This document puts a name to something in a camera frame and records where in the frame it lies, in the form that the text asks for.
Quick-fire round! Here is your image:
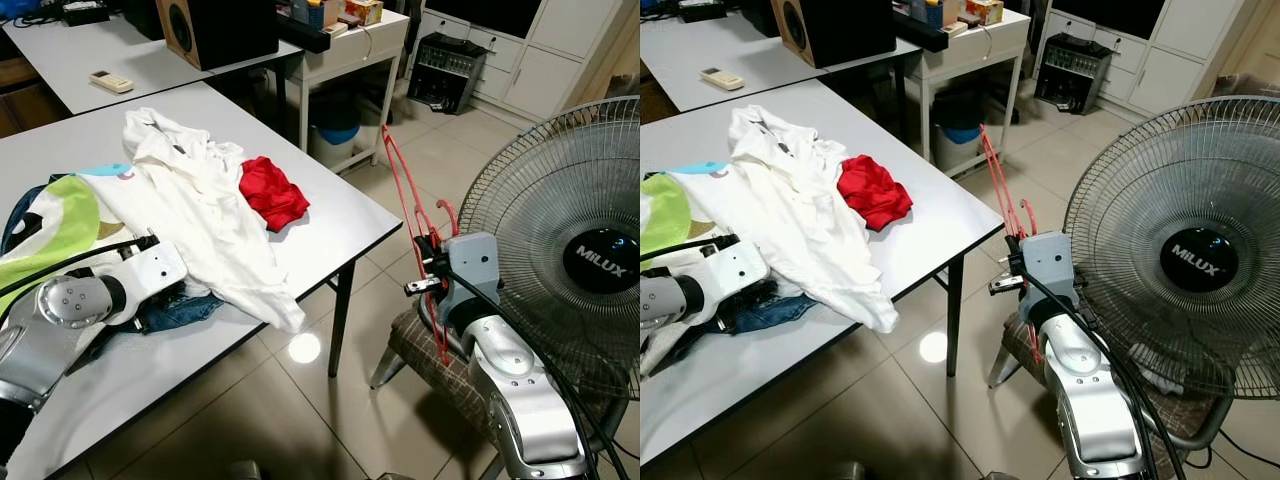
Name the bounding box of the white panel cabinet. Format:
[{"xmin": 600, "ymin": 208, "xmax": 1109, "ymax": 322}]
[
  {"xmin": 408, "ymin": 0, "xmax": 641, "ymax": 127},
  {"xmin": 1040, "ymin": 0, "xmax": 1280, "ymax": 117}
]

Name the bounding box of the black amplifier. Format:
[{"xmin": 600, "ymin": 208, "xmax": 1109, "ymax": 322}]
[
  {"xmin": 407, "ymin": 31, "xmax": 492, "ymax": 115},
  {"xmin": 1032, "ymin": 31, "xmax": 1115, "ymax": 115}
]

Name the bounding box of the grey standing fan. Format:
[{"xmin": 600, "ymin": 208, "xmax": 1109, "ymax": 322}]
[
  {"xmin": 1062, "ymin": 95, "xmax": 1280, "ymax": 471},
  {"xmin": 455, "ymin": 95, "xmax": 641, "ymax": 403}
]

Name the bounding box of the white green printed t-shirt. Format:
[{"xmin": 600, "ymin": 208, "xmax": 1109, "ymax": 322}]
[
  {"xmin": 0, "ymin": 162, "xmax": 138, "ymax": 293},
  {"xmin": 640, "ymin": 160, "xmax": 733, "ymax": 276}
]

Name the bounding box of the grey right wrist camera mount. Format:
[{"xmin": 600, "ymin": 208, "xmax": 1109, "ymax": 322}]
[
  {"xmin": 440, "ymin": 231, "xmax": 504, "ymax": 323},
  {"xmin": 1020, "ymin": 231, "xmax": 1081, "ymax": 323}
]

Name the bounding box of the red garment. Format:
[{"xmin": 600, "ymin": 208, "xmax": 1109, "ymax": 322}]
[
  {"xmin": 237, "ymin": 155, "xmax": 312, "ymax": 234},
  {"xmin": 835, "ymin": 154, "xmax": 914, "ymax": 233}
]

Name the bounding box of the small white desk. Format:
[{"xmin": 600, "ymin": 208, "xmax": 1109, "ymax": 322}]
[
  {"xmin": 285, "ymin": 8, "xmax": 412, "ymax": 178},
  {"xmin": 905, "ymin": 8, "xmax": 1032, "ymax": 178}
]

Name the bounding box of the white table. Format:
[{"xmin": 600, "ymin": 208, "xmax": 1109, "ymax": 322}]
[
  {"xmin": 640, "ymin": 78, "xmax": 1007, "ymax": 467},
  {"xmin": 0, "ymin": 80, "xmax": 404, "ymax": 479}
]

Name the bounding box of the dark tv screen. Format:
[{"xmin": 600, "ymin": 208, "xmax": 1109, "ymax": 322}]
[{"xmin": 1050, "ymin": 0, "xmax": 1171, "ymax": 40}]

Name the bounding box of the grey table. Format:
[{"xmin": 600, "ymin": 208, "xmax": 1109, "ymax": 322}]
[
  {"xmin": 0, "ymin": 12, "xmax": 303, "ymax": 117},
  {"xmin": 640, "ymin": 10, "xmax": 923, "ymax": 114}
]

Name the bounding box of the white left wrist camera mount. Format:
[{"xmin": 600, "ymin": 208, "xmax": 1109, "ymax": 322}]
[
  {"xmin": 688, "ymin": 238, "xmax": 773, "ymax": 328},
  {"xmin": 98, "ymin": 238, "xmax": 191, "ymax": 328}
]

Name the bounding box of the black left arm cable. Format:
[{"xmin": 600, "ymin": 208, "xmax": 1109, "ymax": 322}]
[
  {"xmin": 0, "ymin": 234, "xmax": 161, "ymax": 301},
  {"xmin": 640, "ymin": 232, "xmax": 743, "ymax": 263}
]

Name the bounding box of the black speaker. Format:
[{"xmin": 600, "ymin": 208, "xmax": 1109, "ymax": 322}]
[
  {"xmin": 153, "ymin": 0, "xmax": 282, "ymax": 72},
  {"xmin": 768, "ymin": 0, "xmax": 899, "ymax": 70}
]

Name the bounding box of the blue bin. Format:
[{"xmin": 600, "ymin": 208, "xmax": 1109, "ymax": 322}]
[
  {"xmin": 308, "ymin": 92, "xmax": 368, "ymax": 169},
  {"xmin": 933, "ymin": 92, "xmax": 993, "ymax": 169}
]

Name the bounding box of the brown woven chair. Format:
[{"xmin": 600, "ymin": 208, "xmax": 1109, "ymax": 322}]
[
  {"xmin": 988, "ymin": 308, "xmax": 1239, "ymax": 480},
  {"xmin": 370, "ymin": 306, "xmax": 633, "ymax": 480}
]

